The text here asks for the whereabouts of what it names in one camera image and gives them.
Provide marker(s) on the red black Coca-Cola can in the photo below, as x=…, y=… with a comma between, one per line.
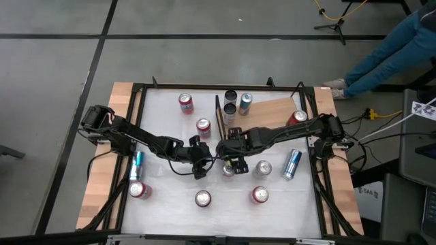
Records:
x=203, y=198

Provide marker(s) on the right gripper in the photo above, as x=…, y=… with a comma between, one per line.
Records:
x=235, y=146

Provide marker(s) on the white cardboard box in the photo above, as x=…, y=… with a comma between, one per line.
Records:
x=369, y=200

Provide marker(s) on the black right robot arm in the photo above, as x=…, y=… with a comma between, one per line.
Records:
x=289, y=131

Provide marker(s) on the black tripod stand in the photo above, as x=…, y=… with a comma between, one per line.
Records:
x=337, y=25

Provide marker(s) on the red soda can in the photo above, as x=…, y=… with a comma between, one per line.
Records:
x=139, y=190
x=296, y=117

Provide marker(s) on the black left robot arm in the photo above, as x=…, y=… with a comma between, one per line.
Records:
x=143, y=136

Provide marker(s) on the blue silver Red Bull can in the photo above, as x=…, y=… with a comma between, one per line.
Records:
x=291, y=164

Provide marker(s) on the wooden shelf with black frame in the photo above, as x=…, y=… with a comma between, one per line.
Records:
x=269, y=115

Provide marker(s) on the black metal table frame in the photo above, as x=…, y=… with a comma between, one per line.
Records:
x=221, y=87

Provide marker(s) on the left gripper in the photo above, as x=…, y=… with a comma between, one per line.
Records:
x=201, y=154

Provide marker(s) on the red Fanta can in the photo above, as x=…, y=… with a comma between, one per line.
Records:
x=203, y=127
x=186, y=103
x=260, y=194

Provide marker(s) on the black camera rig crossbar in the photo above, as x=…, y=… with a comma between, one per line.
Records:
x=51, y=238

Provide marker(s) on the silver Diet Coke can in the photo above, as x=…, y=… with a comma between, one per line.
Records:
x=262, y=169
x=228, y=171

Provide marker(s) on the light blue Red Bull can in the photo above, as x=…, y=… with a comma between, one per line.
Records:
x=136, y=165

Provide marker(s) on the person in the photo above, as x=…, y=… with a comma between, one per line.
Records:
x=391, y=58

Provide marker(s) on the black stand foot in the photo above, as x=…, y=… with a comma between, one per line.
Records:
x=12, y=151

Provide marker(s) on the dark grey cabinet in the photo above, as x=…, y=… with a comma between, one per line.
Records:
x=402, y=207

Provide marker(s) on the teal Red Bull can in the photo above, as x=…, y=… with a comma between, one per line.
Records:
x=245, y=103

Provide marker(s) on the white marker paper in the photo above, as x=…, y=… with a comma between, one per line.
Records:
x=424, y=110

